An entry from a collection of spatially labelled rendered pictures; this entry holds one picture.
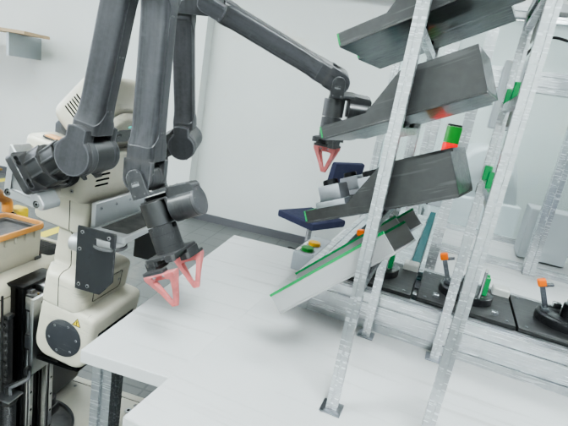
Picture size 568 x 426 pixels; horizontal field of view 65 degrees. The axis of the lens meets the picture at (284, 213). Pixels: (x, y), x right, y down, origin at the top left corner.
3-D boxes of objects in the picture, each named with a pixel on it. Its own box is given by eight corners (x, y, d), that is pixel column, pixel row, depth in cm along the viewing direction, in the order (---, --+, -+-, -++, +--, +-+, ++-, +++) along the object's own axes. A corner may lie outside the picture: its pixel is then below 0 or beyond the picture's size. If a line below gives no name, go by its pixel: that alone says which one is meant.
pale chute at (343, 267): (280, 314, 90) (269, 294, 90) (310, 296, 101) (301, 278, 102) (395, 253, 75) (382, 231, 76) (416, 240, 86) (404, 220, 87)
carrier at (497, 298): (414, 303, 116) (426, 259, 112) (422, 275, 138) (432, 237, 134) (514, 334, 108) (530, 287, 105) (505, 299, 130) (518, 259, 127)
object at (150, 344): (79, 362, 89) (80, 349, 89) (232, 242, 175) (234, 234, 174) (434, 476, 76) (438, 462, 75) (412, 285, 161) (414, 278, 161)
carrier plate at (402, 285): (322, 275, 124) (324, 268, 123) (343, 253, 146) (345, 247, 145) (408, 302, 116) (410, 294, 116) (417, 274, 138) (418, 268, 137)
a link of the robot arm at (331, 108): (324, 94, 123) (325, 93, 118) (349, 97, 123) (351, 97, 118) (320, 118, 125) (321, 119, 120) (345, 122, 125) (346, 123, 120)
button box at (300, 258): (289, 268, 138) (292, 249, 137) (310, 251, 158) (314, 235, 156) (310, 275, 136) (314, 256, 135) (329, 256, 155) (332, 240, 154)
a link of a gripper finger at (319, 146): (338, 172, 129) (344, 140, 127) (331, 175, 123) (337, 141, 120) (317, 167, 132) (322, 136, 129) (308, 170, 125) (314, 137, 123)
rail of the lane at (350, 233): (291, 304, 124) (297, 268, 121) (359, 234, 205) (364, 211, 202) (309, 310, 122) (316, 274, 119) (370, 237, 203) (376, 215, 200)
